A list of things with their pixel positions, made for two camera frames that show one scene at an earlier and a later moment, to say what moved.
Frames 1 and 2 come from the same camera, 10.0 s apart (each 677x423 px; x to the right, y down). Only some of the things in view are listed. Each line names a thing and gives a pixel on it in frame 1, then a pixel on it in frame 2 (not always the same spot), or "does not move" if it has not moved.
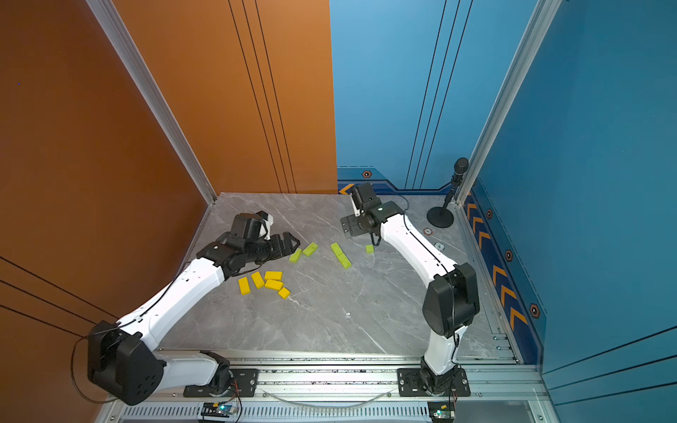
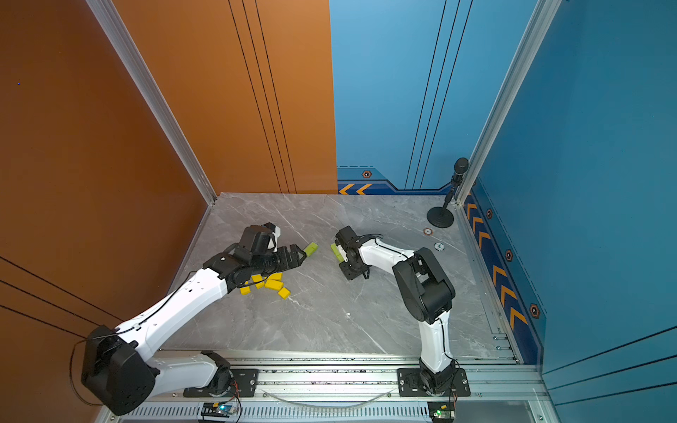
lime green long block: x=338 y=251 does not move
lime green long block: x=310 y=249 does not move
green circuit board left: x=213 y=409 does not move
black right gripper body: x=358 y=223 to x=349 y=270
